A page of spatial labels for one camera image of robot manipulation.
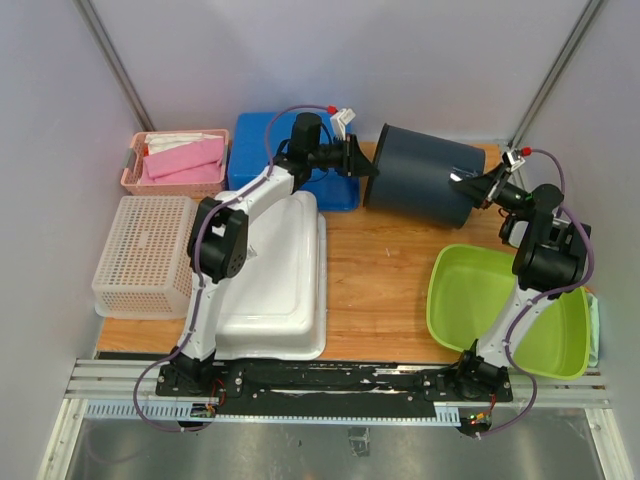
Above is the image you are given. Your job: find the white slotted cable duct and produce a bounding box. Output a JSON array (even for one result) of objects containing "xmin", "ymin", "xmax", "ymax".
[{"xmin": 84, "ymin": 400, "xmax": 461, "ymax": 427}]

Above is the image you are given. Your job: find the white perforated plastic basket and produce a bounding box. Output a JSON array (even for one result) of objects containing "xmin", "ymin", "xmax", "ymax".
[{"xmin": 92, "ymin": 196, "xmax": 197, "ymax": 320}]

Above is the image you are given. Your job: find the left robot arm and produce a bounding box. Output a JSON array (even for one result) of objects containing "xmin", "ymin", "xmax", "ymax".
[{"xmin": 167, "ymin": 104, "xmax": 379, "ymax": 396}]

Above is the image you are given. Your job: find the pink folded cloth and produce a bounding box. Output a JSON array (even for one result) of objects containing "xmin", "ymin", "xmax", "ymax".
[{"xmin": 139, "ymin": 137, "xmax": 225, "ymax": 185}]

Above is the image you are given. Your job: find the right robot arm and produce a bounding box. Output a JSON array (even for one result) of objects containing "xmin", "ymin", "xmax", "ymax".
[{"xmin": 449, "ymin": 166, "xmax": 595, "ymax": 400}]

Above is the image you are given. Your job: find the mint green patterned cloth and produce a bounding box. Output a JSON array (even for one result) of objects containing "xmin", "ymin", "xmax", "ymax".
[{"xmin": 587, "ymin": 292, "xmax": 600, "ymax": 368}]

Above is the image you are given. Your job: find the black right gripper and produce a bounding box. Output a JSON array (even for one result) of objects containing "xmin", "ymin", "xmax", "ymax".
[{"xmin": 449, "ymin": 163, "xmax": 528, "ymax": 216}]

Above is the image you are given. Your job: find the white folded cloth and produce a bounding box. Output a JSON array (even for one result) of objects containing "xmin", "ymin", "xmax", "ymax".
[{"xmin": 145, "ymin": 132, "xmax": 224, "ymax": 154}]

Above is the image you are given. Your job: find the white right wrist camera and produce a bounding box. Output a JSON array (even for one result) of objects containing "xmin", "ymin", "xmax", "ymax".
[{"xmin": 502, "ymin": 147, "xmax": 533, "ymax": 174}]

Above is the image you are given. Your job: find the black round bucket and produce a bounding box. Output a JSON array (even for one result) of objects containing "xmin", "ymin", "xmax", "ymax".
[{"xmin": 363, "ymin": 124, "xmax": 486, "ymax": 229}]

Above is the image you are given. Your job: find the lime green plastic tub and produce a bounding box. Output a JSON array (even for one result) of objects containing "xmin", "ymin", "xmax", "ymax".
[{"xmin": 426, "ymin": 244, "xmax": 591, "ymax": 380}]

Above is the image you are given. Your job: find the large white plastic tub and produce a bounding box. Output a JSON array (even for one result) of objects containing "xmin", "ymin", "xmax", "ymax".
[{"xmin": 215, "ymin": 191, "xmax": 327, "ymax": 361}]

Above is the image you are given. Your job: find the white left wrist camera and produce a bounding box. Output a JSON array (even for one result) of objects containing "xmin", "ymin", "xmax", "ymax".
[{"xmin": 328, "ymin": 106, "xmax": 356, "ymax": 140}]

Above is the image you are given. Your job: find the blue plastic tub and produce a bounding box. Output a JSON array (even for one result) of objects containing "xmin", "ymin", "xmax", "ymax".
[{"xmin": 227, "ymin": 112, "xmax": 360, "ymax": 212}]

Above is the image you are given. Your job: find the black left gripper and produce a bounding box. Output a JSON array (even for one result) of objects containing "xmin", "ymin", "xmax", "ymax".
[{"xmin": 309, "ymin": 134, "xmax": 380, "ymax": 179}]

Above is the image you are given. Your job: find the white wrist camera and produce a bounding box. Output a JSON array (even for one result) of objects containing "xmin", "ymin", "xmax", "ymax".
[
  {"xmin": 502, "ymin": 147, "xmax": 533, "ymax": 174},
  {"xmin": 328, "ymin": 106, "xmax": 356, "ymax": 140}
]

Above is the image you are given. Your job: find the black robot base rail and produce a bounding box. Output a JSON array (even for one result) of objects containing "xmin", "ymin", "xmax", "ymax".
[{"xmin": 155, "ymin": 358, "xmax": 513, "ymax": 418}]

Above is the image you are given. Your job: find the pink plastic basket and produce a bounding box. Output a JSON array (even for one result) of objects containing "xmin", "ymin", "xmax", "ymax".
[{"xmin": 120, "ymin": 129, "xmax": 229, "ymax": 198}]

